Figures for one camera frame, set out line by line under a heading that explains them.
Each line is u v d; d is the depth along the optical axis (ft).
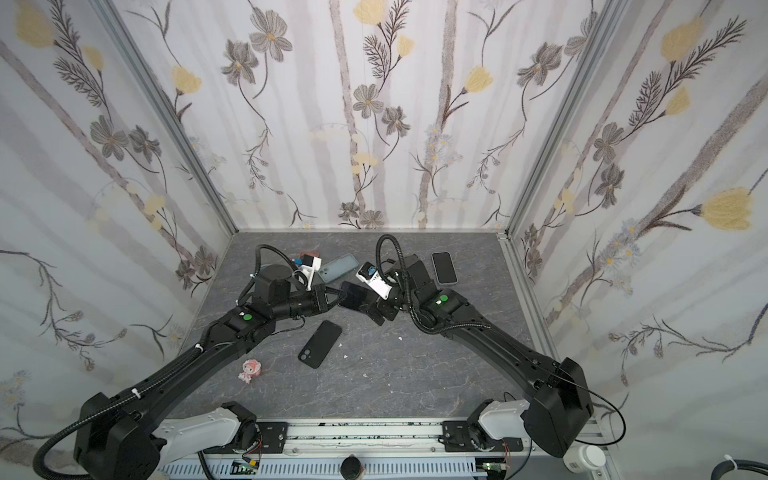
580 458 2.14
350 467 2.03
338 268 3.46
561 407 1.30
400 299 2.12
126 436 1.24
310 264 2.30
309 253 3.73
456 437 2.41
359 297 2.97
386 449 2.41
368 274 2.12
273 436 2.42
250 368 2.69
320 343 3.02
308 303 2.18
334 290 2.40
